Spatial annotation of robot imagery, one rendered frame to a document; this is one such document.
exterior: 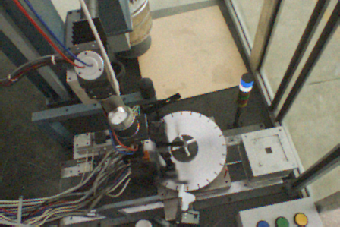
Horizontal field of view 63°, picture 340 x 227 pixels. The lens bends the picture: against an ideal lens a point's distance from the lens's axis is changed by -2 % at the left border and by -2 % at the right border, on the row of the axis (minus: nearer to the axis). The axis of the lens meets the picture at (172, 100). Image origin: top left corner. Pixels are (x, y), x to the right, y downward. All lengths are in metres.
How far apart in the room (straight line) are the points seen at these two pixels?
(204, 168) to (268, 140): 0.30
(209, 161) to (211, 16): 0.99
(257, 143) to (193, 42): 0.74
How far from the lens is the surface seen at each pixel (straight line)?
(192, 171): 1.10
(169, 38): 1.69
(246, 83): 1.03
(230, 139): 1.35
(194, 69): 1.54
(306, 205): 1.19
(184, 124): 1.17
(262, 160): 1.19
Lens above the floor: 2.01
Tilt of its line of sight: 61 degrees down
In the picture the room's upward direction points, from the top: 10 degrees counter-clockwise
